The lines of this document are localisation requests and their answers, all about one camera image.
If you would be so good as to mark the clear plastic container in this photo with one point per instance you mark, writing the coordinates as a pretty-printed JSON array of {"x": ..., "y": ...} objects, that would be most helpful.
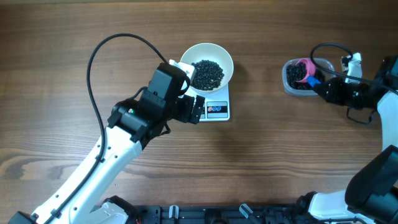
[{"x": 295, "y": 92}]

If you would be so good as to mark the black beans in container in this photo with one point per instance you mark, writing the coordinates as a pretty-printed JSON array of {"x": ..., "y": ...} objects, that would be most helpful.
[{"x": 295, "y": 73}]

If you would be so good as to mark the white bowl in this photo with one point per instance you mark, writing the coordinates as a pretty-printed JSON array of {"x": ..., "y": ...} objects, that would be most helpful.
[{"x": 213, "y": 53}]

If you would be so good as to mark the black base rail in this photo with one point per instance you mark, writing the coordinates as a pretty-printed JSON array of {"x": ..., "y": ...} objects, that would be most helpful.
[{"x": 154, "y": 214}]

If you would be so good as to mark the white kitchen scale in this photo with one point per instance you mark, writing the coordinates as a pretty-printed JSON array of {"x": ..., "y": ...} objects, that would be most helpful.
[{"x": 216, "y": 106}]

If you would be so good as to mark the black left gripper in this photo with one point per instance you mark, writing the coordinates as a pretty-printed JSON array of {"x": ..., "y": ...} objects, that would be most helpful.
[{"x": 193, "y": 109}]

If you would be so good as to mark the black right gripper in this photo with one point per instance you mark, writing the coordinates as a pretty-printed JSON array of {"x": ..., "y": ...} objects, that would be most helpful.
[{"x": 328, "y": 90}]

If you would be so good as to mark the pink scoop with blue handle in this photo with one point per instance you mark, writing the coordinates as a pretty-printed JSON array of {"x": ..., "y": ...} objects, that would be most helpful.
[{"x": 310, "y": 70}]

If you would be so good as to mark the black beans in bowl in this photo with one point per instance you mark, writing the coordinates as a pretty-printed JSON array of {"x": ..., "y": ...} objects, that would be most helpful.
[{"x": 208, "y": 75}]

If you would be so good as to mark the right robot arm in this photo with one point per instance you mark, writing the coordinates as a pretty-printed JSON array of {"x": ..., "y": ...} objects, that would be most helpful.
[{"x": 371, "y": 195}]

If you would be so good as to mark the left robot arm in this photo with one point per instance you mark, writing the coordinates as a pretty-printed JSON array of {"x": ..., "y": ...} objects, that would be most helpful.
[{"x": 132, "y": 124}]

